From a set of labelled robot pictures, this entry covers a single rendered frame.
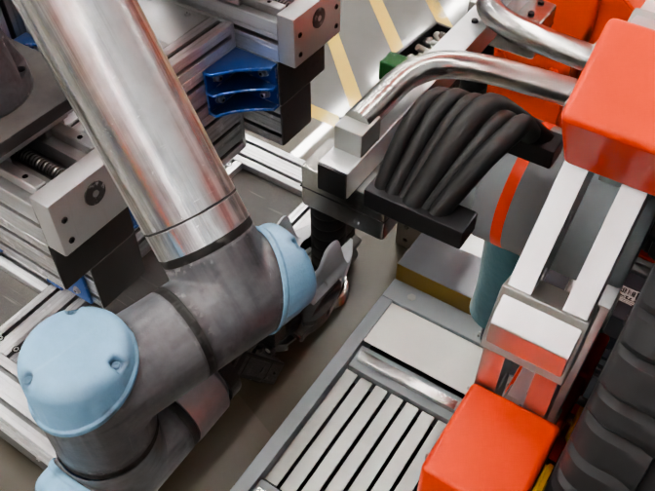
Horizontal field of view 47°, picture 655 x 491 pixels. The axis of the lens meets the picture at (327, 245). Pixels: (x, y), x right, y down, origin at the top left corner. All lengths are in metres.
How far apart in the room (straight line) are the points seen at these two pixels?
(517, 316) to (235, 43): 0.88
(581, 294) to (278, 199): 1.23
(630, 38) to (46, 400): 0.41
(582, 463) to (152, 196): 0.34
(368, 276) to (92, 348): 1.37
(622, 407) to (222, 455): 1.15
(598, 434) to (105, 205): 0.69
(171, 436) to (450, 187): 0.29
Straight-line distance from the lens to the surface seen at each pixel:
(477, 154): 0.59
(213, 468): 1.58
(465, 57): 0.72
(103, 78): 0.53
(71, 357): 0.51
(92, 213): 1.01
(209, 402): 0.63
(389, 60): 1.33
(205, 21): 1.32
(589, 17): 1.22
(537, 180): 0.77
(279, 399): 1.64
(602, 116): 0.47
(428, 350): 1.62
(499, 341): 0.58
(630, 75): 0.48
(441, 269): 1.69
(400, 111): 0.70
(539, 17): 0.92
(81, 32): 0.53
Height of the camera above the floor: 1.41
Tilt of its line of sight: 48 degrees down
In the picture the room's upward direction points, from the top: straight up
